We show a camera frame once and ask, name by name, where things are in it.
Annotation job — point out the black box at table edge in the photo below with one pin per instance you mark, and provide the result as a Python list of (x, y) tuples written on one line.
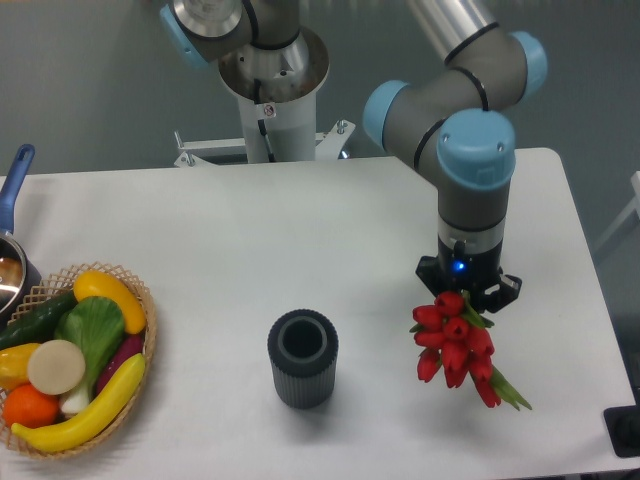
[(623, 428)]

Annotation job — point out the woven wicker basket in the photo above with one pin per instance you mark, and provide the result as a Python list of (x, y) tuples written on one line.
[(59, 283)]

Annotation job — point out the green bok choy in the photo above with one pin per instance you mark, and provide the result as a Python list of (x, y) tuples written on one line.
[(96, 326)]

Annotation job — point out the green cucumber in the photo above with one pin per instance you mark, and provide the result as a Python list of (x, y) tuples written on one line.
[(39, 323)]

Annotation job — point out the beige round slice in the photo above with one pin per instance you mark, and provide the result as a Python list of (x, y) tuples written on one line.
[(56, 367)]

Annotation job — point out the yellow banana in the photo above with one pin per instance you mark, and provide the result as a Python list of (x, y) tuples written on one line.
[(92, 420)]

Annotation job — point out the white frame at right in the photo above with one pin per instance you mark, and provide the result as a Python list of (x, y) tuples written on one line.
[(621, 226)]

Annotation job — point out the blue handled saucepan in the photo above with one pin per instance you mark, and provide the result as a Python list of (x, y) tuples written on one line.
[(18, 274)]

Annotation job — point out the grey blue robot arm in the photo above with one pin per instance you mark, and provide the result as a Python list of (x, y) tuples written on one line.
[(451, 131)]

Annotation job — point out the purple eggplant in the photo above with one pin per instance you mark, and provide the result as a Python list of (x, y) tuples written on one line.
[(131, 345)]

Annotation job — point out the red tulip bouquet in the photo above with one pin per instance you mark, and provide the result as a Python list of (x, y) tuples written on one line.
[(455, 340)]

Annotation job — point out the yellow bell pepper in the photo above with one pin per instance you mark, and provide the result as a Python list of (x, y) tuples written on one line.
[(14, 365)]

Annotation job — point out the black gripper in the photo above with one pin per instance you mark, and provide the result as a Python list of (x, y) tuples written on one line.
[(456, 269)]

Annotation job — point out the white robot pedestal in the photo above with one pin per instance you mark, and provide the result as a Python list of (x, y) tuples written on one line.
[(276, 93)]

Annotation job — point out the dark grey ribbed vase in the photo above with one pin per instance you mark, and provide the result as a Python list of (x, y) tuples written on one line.
[(303, 349)]

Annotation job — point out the orange fruit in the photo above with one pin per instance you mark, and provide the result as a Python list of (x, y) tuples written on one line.
[(29, 407)]

